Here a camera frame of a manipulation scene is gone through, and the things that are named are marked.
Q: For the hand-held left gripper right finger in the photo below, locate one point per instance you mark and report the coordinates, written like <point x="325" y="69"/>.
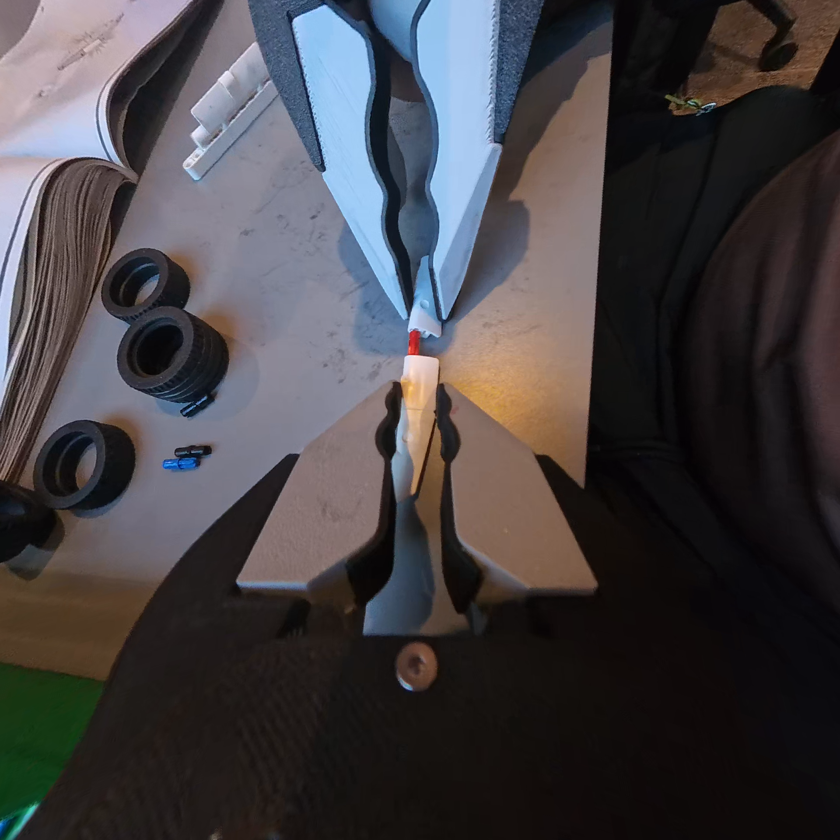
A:
<point x="518" y="518"/>

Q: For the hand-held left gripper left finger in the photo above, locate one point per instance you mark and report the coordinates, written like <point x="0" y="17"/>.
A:
<point x="321" y="518"/>

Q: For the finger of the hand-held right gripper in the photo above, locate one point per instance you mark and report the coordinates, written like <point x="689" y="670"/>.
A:
<point x="334" y="131"/>
<point x="466" y="131"/>

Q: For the white stepped brick assembly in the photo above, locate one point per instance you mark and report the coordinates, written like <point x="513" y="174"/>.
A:
<point x="223" y="118"/>

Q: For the white toy brick piece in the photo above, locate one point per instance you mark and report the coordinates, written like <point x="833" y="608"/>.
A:
<point x="410" y="453"/>
<point x="425" y="302"/>

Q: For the red toy pin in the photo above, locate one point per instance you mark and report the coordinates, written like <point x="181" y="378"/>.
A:
<point x="414" y="341"/>

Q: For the green plastic bin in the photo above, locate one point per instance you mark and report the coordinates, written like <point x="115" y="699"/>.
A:
<point x="39" y="735"/>

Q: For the grey desk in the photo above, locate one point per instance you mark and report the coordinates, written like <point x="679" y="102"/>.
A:
<point x="295" y="229"/>

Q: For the blue toy pin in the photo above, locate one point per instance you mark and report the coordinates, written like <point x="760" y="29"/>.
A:
<point x="178" y="464"/>

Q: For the black rubber toy tire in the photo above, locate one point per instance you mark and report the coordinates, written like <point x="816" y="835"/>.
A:
<point x="207" y="367"/>
<point x="118" y="472"/>
<point x="177" y="289"/>
<point x="19" y="525"/>

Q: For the person's legs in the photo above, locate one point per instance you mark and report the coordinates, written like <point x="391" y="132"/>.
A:
<point x="643" y="262"/>

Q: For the open instruction book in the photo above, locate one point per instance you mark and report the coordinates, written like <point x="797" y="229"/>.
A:
<point x="52" y="98"/>

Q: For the person's torso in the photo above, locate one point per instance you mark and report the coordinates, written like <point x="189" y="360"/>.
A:
<point x="774" y="361"/>

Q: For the black office chair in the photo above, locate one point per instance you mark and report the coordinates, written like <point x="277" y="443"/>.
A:
<point x="774" y="39"/>

